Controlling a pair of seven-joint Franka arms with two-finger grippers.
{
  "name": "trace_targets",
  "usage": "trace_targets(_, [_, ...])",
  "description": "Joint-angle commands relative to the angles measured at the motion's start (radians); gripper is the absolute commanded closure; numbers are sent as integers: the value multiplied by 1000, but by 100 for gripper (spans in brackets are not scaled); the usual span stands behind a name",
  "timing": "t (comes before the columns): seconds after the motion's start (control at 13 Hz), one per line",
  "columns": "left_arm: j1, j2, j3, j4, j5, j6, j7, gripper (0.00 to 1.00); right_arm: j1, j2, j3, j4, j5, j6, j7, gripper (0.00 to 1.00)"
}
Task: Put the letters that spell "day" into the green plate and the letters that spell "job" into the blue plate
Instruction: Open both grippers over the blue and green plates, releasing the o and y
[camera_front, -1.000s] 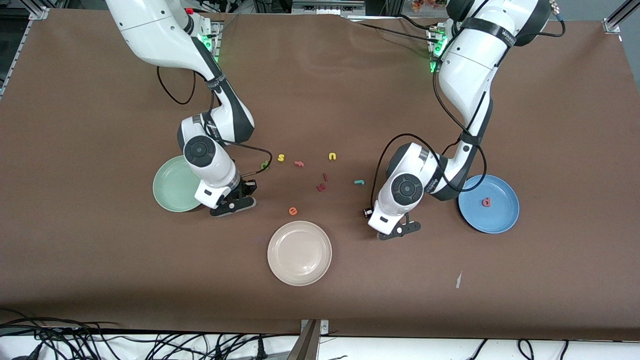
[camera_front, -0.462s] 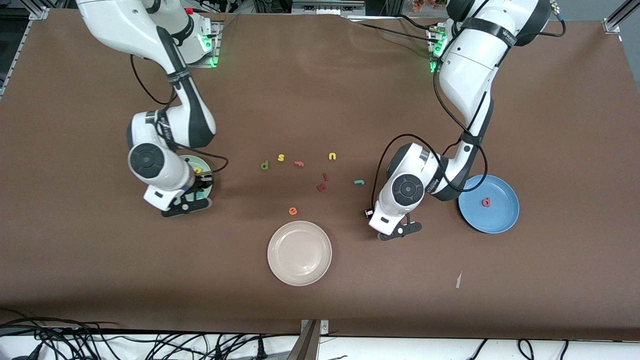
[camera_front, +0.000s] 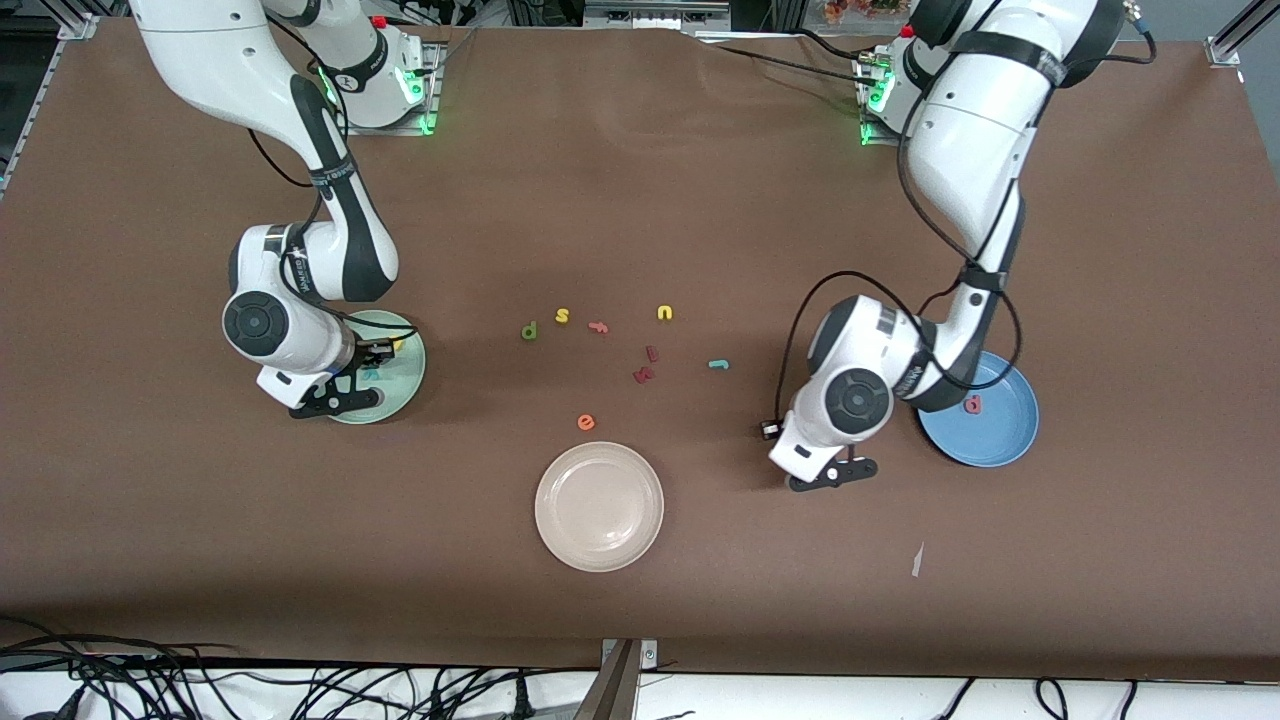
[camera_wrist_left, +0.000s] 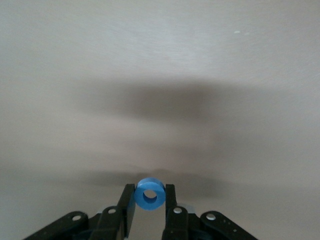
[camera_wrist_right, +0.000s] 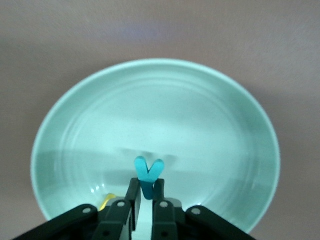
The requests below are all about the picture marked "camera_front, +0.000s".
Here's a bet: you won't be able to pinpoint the aluminium frame rail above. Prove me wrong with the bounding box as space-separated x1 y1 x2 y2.
0 10 101 191
1205 0 1280 69

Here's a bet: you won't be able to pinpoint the grey metal box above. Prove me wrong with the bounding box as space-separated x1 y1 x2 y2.
583 0 733 31

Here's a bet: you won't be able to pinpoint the artificial flowers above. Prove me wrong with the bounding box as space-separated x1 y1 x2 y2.
822 0 916 26

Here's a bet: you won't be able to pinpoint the green plate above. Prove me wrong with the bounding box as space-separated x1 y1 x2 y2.
325 310 427 426

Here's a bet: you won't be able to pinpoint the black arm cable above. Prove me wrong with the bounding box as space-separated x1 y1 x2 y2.
775 0 1159 433
245 60 421 346

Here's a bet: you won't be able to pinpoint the beige plate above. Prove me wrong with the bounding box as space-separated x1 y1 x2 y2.
534 441 665 573

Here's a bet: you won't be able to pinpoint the black base cable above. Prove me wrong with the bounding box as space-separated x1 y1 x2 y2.
712 42 871 91

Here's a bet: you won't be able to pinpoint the brown table cover sheet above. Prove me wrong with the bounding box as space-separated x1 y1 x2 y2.
0 15 1280 683

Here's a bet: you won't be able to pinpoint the tangled black cables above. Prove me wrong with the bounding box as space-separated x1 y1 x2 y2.
0 615 601 720

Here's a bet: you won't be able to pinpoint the metal table edge bracket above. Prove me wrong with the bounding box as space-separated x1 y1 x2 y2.
600 638 659 673

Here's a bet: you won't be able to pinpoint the grey metal beam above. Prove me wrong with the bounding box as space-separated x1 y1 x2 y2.
574 640 641 720

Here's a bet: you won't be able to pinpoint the blue plate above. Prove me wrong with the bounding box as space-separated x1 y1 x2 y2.
918 350 1040 469

